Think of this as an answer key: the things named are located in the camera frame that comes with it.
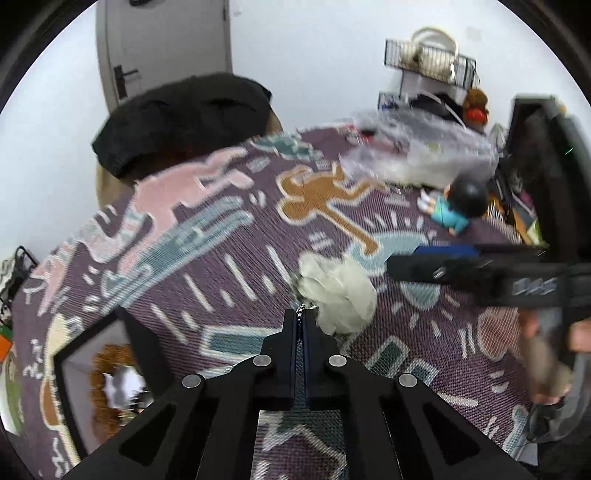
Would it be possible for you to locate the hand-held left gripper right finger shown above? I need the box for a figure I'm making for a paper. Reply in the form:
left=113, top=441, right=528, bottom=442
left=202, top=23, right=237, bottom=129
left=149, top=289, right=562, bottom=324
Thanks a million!
left=304, top=309, right=536, bottom=480

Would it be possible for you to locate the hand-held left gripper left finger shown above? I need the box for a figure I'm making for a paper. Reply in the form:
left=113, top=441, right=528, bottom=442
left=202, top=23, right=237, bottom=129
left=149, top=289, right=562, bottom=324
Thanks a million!
left=60, top=309, right=297, bottom=480

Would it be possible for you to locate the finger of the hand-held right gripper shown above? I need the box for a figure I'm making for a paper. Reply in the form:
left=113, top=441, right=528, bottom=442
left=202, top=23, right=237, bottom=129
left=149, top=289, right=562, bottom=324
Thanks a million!
left=412, top=244, right=548, bottom=260
left=387, top=255, right=491, bottom=296

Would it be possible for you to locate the white fabric flower necklace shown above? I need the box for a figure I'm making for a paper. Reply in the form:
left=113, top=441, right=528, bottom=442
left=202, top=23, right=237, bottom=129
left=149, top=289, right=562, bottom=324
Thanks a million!
left=292, top=253, right=378, bottom=336

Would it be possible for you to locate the black square gift box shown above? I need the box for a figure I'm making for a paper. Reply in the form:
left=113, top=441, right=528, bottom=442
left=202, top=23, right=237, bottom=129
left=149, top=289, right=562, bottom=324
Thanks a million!
left=53, top=307, right=175, bottom=457

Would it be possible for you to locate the person's right hand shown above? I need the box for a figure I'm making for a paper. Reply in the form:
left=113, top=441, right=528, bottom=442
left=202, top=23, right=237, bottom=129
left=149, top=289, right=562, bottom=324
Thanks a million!
left=519, top=311, right=591, bottom=405

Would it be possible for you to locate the black-haired toy figurine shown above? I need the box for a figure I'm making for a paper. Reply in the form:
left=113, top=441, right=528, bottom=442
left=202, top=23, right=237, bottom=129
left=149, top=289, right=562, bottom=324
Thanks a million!
left=418, top=175, right=490, bottom=236

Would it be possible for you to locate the clear plastic bag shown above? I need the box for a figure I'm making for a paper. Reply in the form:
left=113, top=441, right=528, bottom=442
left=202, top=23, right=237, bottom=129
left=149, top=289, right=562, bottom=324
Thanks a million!
left=339, top=108, right=500, bottom=190

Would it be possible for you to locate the brown plush toy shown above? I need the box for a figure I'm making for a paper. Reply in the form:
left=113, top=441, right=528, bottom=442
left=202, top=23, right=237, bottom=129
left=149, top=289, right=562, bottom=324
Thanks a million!
left=462, top=88, right=491, bottom=126

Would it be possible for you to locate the printed purple blanket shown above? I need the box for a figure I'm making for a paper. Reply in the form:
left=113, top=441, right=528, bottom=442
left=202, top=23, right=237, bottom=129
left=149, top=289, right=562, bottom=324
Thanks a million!
left=11, top=124, right=546, bottom=480

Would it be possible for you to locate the white handbag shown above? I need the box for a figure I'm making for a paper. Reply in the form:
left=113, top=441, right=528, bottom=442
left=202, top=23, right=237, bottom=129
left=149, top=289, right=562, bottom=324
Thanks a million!
left=398, top=27, right=461, bottom=83

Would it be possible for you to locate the green round rug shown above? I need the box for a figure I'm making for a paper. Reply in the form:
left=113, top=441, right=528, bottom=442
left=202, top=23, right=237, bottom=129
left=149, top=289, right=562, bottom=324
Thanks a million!
left=0, top=364, right=25, bottom=435

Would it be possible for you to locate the black shoe rack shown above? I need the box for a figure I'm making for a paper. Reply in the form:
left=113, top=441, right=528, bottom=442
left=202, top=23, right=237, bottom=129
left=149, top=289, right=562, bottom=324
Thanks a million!
left=0, top=246, right=38, bottom=324

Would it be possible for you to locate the grey door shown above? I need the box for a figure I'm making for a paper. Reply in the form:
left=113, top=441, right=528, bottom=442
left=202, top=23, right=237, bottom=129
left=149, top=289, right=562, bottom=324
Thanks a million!
left=95, top=0, right=233, bottom=114

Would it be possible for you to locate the black wire wall rack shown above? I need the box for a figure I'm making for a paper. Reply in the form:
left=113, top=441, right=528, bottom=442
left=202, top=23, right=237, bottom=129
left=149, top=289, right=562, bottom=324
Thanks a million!
left=379, top=38, right=478, bottom=109

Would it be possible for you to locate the black door handle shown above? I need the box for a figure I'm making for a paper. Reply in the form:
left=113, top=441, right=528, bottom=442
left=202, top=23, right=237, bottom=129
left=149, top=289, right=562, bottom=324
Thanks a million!
left=113, top=65, right=139, bottom=100

